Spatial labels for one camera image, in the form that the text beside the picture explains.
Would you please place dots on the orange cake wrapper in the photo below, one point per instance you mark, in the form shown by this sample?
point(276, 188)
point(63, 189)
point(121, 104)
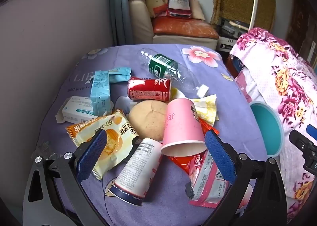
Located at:
point(116, 126)

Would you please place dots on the round bread bun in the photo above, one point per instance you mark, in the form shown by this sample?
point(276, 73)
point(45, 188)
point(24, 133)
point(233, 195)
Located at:
point(146, 119)

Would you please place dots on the red soda can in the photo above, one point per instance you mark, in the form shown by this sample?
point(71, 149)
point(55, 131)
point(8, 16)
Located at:
point(148, 88)

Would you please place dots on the light blue wrapper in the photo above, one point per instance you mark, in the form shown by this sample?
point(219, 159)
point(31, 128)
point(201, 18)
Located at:
point(121, 74)

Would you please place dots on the orange red foil packet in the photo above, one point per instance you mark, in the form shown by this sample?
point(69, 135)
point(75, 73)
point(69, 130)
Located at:
point(209, 125)

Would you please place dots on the dark wooden cabinet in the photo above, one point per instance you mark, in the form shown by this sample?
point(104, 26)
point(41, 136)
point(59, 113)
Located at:
point(299, 22)

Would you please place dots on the white medicine box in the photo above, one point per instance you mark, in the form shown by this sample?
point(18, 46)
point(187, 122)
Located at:
point(76, 108)

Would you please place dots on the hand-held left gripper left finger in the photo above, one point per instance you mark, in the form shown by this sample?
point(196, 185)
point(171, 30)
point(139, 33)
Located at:
point(92, 151)

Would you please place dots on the pink paper cup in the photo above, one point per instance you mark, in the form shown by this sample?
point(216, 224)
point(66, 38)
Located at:
point(180, 126)

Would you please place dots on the beige sofa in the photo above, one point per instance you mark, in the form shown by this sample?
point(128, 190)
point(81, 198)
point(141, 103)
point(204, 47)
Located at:
point(141, 22)

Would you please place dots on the pink floral blanket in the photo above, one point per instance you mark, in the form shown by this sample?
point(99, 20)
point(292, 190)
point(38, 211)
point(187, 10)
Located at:
point(272, 72)

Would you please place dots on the grey blue curtain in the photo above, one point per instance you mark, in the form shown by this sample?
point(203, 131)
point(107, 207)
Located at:
point(121, 5)

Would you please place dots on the small red wooden cabinet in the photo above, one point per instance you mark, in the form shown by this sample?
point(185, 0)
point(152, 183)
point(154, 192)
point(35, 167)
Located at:
point(234, 67)

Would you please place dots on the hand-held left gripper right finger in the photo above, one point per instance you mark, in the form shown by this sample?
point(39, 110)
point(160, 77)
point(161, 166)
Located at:
point(218, 151)

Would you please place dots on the yellow pillow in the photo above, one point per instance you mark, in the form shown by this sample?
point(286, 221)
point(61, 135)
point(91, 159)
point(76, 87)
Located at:
point(156, 0)

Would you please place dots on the red pink snack packet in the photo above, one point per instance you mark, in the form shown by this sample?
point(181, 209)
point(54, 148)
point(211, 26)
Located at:
point(210, 186)

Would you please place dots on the red printed bag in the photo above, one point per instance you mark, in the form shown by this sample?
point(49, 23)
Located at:
point(179, 3)

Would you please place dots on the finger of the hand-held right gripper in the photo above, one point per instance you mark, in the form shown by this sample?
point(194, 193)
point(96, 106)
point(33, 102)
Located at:
point(312, 130)
point(303, 146)

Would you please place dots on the light blue drink carton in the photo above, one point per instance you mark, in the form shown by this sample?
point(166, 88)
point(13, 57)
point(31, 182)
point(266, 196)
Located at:
point(100, 92)

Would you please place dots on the clear plastic bottle green label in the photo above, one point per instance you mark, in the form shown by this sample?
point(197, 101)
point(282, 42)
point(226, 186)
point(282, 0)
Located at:
point(163, 66)

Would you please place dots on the beige pillow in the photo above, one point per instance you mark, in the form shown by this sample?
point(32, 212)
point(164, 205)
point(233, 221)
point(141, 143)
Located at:
point(198, 10)

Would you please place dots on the black audio device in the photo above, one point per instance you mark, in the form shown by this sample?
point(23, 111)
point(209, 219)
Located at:
point(227, 30)

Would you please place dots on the teal trash bin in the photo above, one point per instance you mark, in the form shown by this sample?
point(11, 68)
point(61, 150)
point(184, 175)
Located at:
point(266, 126)

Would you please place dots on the white pole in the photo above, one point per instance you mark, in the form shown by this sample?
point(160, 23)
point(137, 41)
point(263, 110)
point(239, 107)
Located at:
point(255, 3)

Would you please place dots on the orange seat cushion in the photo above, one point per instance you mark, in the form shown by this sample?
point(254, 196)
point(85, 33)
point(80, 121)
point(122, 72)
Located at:
point(183, 27)

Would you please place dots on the white cup with blue rim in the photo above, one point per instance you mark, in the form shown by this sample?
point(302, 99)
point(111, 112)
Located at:
point(138, 169)

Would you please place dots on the purple floral tablecloth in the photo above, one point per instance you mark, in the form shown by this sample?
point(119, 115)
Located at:
point(213, 77)

